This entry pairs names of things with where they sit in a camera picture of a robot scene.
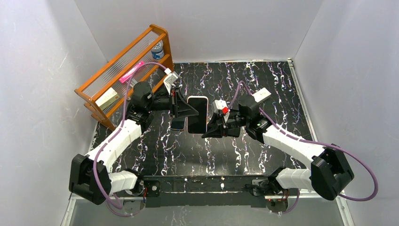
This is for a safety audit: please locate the white blue round jar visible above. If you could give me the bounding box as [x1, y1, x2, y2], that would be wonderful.
[151, 41, 165, 59]

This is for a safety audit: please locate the cream green box on shelf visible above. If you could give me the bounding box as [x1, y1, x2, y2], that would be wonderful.
[95, 88, 120, 110]

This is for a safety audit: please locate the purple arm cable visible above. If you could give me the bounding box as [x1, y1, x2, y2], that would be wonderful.
[227, 80, 379, 215]
[93, 62, 170, 218]

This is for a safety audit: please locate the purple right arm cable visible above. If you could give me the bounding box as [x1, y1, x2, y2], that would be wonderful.
[227, 80, 379, 215]

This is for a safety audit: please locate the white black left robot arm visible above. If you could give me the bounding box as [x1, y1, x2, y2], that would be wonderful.
[69, 81, 199, 205]

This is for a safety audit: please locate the pink flat box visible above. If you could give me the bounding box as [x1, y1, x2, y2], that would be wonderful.
[119, 61, 145, 83]

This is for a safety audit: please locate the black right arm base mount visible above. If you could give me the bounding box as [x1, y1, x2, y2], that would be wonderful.
[242, 179, 274, 197]

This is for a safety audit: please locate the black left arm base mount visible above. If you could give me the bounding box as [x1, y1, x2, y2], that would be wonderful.
[143, 179, 160, 197]

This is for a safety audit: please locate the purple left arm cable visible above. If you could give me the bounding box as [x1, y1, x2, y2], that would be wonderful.
[93, 62, 170, 218]

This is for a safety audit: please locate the orange wooden shelf rack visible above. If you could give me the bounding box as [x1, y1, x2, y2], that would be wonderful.
[75, 24, 174, 130]

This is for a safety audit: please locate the black phone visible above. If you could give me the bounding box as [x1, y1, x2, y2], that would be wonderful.
[170, 117, 186, 131]

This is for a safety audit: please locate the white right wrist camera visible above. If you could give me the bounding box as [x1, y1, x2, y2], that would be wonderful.
[211, 100, 230, 123]

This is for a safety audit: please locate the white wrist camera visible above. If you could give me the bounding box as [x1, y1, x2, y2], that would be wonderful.
[163, 68, 179, 95]
[211, 100, 230, 123]

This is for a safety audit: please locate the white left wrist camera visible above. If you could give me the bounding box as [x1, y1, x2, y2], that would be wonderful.
[163, 68, 179, 95]

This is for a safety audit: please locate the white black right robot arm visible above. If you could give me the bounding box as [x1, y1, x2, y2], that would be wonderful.
[202, 91, 354, 201]

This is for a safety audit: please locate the white red box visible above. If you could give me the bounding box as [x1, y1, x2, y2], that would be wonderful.
[252, 88, 271, 104]

